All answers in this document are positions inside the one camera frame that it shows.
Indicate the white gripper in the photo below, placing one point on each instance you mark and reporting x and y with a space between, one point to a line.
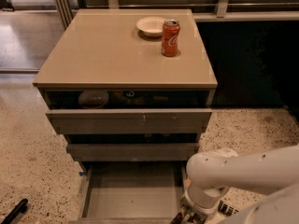
196 206

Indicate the brown chip bag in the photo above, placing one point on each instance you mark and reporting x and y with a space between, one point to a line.
178 219

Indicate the white bowl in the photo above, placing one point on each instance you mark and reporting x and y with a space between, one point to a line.
151 26

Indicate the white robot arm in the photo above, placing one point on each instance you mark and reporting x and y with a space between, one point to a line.
273 173

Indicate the grey bottom drawer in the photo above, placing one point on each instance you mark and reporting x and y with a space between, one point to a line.
132 192

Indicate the grey drawer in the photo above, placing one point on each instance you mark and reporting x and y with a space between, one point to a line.
132 192
179 148
161 112

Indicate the grey middle drawer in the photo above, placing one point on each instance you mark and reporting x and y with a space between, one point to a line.
179 148

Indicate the grey drawer cabinet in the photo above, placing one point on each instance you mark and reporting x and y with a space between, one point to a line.
102 49

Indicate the grey top drawer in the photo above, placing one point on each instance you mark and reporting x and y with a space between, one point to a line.
161 112

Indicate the dark round object in drawer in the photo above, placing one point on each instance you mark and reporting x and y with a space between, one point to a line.
93 98

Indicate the black striped cylinder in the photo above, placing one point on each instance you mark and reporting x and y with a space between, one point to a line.
227 209

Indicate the orange soda can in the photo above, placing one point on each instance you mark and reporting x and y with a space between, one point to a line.
170 34

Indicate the black handle on floor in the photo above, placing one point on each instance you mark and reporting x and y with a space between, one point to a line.
21 207

